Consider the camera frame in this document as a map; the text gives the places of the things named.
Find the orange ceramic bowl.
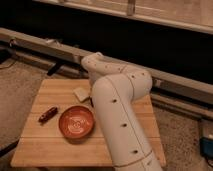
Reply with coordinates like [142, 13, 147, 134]
[58, 106, 95, 139]

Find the beige sponge block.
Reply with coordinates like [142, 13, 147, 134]
[73, 87, 89, 102]

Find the dark red pocket knife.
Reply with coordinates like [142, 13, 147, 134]
[38, 107, 58, 123]

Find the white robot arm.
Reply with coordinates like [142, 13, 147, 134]
[81, 52, 163, 171]

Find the black cable on floor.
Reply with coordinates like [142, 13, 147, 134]
[0, 139, 20, 158]

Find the blue object on floor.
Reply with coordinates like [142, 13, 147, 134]
[200, 137, 213, 159]

